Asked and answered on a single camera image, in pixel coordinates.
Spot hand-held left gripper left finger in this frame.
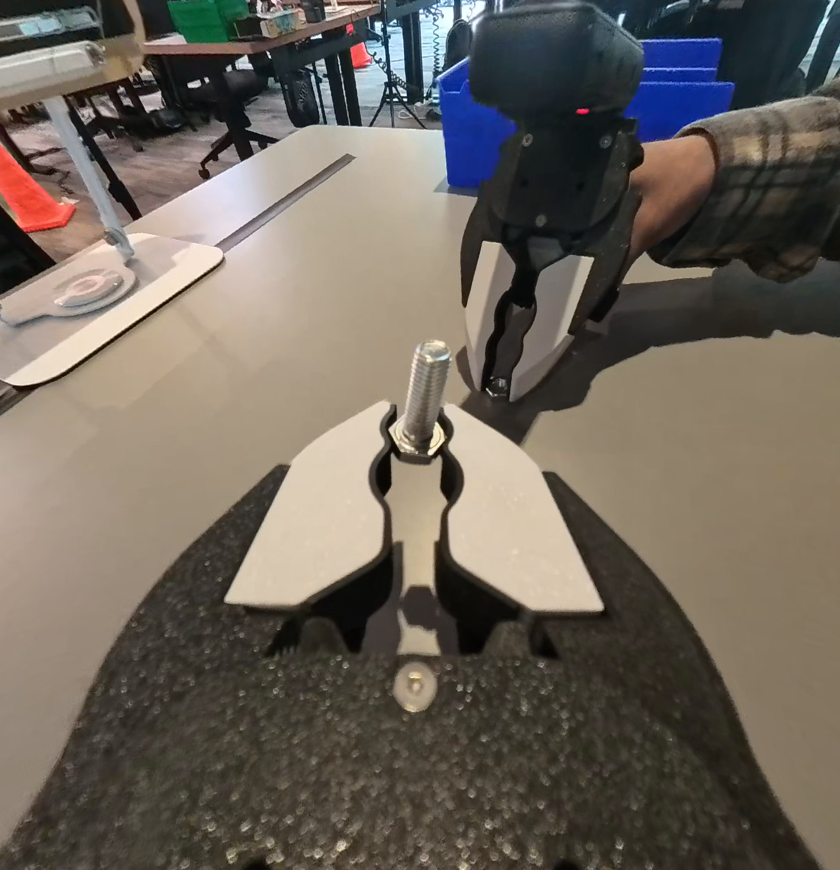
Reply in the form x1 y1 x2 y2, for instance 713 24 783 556
224 401 398 609

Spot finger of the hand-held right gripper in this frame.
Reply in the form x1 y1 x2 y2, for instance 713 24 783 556
505 251 603 403
462 239 529 392

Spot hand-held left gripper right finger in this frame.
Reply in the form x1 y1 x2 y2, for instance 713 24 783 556
439 402 606 618

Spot blue plastic bin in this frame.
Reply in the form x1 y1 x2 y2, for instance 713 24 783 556
437 37 735 189

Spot large silver hex bolt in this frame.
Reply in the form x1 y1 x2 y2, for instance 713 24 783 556
388 340 453 466

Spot person's right hand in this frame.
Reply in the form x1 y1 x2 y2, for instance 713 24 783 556
627 135 723 262

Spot light stand tripod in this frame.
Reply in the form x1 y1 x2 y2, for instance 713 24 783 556
369 0 427 130

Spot black mesh bin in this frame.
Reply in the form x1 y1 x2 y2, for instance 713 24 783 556
284 68 322 126

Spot white metal stand base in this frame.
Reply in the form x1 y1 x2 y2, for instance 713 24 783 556
0 95 225 388

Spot black office chair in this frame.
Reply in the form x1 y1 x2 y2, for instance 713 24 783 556
199 68 281 179

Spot brown office desk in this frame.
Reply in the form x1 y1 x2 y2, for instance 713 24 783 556
144 3 383 126

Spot green plastic bin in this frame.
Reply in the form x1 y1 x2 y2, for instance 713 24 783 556
167 0 251 43

